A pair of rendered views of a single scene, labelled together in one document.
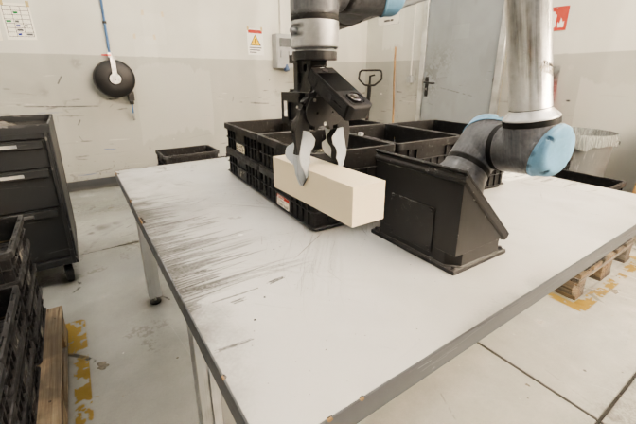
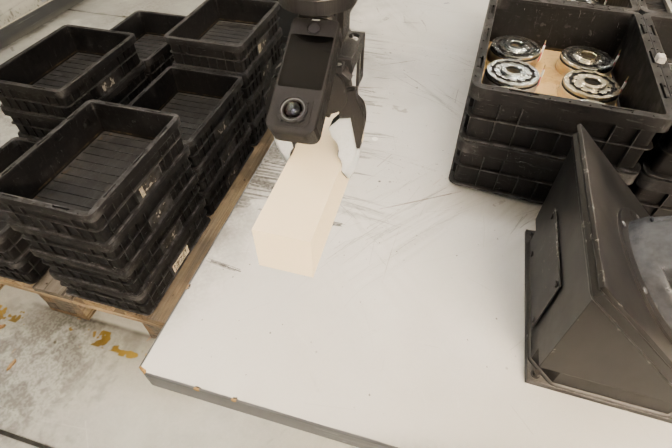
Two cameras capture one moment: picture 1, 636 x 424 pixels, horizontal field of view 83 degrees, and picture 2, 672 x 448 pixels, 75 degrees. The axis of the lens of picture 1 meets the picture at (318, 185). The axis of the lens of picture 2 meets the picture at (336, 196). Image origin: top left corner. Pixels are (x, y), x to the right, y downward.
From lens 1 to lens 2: 0.51 m
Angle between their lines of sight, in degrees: 50
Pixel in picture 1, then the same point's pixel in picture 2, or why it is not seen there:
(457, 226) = (558, 339)
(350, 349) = (286, 352)
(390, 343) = (324, 381)
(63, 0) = not seen: outside the picture
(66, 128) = not seen: outside the picture
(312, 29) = not seen: outside the picture
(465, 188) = (593, 305)
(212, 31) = not seen: outside the picture
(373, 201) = (290, 254)
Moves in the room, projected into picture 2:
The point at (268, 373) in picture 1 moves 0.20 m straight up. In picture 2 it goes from (211, 311) to (178, 228)
